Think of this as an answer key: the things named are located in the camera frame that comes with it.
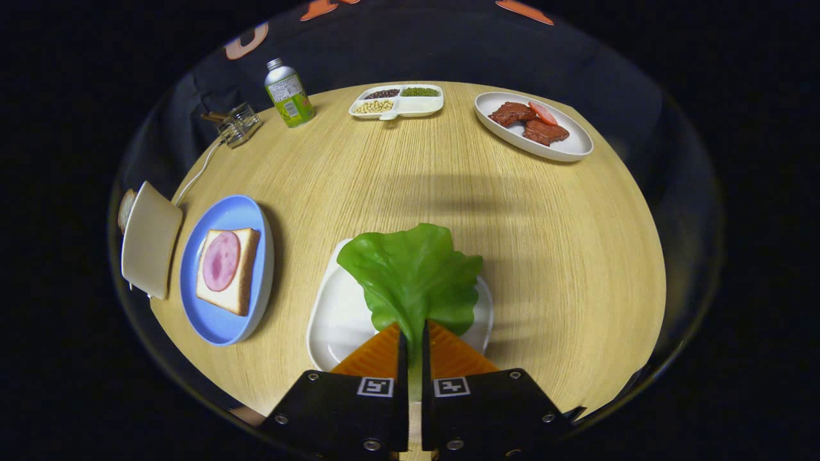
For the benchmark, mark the black backdrop cloth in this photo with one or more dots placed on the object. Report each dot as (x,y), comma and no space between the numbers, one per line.
(448,45)

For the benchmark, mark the pile of dark red beans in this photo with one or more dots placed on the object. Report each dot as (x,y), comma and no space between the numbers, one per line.
(382,93)

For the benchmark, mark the white rounded square plate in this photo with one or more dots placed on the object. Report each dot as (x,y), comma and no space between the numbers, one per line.
(339,320)

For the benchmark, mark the pink ham slice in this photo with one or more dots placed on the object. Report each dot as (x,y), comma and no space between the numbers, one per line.
(221,261)

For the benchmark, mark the brown meat slice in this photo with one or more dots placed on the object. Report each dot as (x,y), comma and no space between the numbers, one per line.
(544,132)
(509,114)

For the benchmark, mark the white divided dish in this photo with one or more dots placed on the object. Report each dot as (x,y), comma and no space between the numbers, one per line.
(416,107)

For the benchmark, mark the white toaster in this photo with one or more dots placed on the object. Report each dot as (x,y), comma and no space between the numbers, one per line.
(150,240)

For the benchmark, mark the green lettuce leaf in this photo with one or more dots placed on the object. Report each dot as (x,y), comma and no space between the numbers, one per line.
(410,275)

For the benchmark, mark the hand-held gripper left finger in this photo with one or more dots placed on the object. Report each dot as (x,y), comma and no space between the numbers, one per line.
(403,365)

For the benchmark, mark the pile of green beans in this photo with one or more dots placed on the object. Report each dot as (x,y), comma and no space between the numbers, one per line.
(420,91)

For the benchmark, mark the plain toast bread slice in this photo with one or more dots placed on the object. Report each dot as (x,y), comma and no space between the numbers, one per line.
(125,211)

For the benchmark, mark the blue plate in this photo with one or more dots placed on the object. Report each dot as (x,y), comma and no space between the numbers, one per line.
(218,320)

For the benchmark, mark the red tomato slice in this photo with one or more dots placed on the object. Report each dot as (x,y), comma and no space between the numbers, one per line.
(543,114)

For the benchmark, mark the bread slice with ham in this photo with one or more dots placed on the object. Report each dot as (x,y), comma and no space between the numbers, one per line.
(246,282)

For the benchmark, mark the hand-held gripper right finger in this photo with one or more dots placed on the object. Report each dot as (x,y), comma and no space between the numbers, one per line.
(425,365)

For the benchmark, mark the green label metal bottle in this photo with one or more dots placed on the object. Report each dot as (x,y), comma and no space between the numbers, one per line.
(291,99)

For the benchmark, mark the pile of yellow soybeans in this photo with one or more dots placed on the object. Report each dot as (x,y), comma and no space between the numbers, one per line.
(374,106)

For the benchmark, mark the white oval plate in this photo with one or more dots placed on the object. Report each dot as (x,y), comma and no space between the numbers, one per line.
(557,148)

